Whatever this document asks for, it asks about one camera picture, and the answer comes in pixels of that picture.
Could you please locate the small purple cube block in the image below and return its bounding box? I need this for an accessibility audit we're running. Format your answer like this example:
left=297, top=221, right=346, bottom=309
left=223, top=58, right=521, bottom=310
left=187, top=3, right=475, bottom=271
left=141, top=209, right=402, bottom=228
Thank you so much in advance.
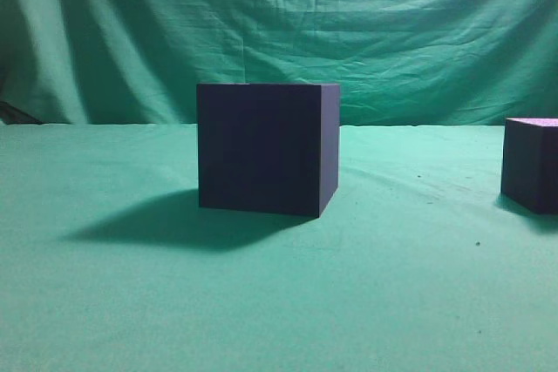
left=500, top=118, right=557, bottom=214

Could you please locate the large dark blue cube box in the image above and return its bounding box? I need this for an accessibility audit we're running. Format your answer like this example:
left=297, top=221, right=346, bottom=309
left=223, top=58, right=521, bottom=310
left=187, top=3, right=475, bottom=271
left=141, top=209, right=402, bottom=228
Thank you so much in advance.
left=196, top=83, right=341, bottom=218

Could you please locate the green cloth backdrop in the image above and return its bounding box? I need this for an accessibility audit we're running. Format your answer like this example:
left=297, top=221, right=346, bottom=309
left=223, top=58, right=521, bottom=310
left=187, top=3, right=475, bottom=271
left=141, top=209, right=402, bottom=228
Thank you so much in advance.
left=1, top=0, right=557, bottom=371

